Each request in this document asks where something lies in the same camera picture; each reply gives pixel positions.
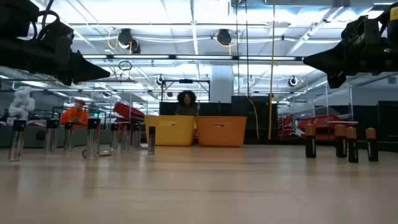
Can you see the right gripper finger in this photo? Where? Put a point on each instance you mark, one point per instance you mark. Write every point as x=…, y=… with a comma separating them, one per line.
x=332, y=60

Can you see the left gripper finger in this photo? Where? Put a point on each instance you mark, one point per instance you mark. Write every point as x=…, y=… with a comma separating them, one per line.
x=84, y=70

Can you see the silver black Energizer battery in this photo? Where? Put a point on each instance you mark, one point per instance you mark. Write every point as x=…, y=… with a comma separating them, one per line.
x=104, y=152
x=69, y=138
x=114, y=138
x=151, y=141
x=17, y=143
x=136, y=138
x=51, y=138
x=93, y=140
x=125, y=140

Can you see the copper black Duracell battery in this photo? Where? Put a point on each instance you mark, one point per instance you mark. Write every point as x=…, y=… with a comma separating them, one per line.
x=339, y=146
x=352, y=149
x=310, y=146
x=372, y=149

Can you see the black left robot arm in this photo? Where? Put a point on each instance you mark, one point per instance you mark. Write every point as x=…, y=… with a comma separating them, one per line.
x=14, y=14

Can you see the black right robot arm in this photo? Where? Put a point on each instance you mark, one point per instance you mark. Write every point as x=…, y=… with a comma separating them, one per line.
x=392, y=29

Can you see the person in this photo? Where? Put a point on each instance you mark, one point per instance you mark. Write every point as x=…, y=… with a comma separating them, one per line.
x=74, y=116
x=186, y=109

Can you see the white robot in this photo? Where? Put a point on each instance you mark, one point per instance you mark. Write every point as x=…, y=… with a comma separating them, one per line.
x=21, y=104

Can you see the metal rack with red bins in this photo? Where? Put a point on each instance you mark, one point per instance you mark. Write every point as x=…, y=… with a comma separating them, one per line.
x=127, y=111
x=317, y=121

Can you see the black cabinet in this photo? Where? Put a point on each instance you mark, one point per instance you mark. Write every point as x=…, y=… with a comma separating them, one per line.
x=388, y=124

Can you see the grey cabinet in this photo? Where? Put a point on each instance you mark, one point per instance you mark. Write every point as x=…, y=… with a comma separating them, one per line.
x=29, y=138

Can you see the overhead light bar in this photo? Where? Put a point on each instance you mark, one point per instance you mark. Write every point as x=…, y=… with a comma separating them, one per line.
x=186, y=57

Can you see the yellow plastic bin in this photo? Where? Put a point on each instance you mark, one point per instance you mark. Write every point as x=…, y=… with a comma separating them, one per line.
x=169, y=133

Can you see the white pillar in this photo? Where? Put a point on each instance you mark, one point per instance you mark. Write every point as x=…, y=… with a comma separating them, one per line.
x=221, y=84

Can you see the orange plastic bin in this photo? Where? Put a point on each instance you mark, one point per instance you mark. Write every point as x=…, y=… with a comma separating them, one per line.
x=220, y=135

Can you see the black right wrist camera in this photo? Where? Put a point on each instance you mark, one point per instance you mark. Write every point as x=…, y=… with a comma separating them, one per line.
x=360, y=29

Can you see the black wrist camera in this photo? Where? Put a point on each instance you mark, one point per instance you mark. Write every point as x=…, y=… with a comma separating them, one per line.
x=59, y=31
x=360, y=29

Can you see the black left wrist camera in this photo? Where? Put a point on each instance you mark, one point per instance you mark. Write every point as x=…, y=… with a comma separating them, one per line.
x=59, y=31

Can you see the black metal station frame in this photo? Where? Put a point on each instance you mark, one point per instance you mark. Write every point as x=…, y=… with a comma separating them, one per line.
x=186, y=81

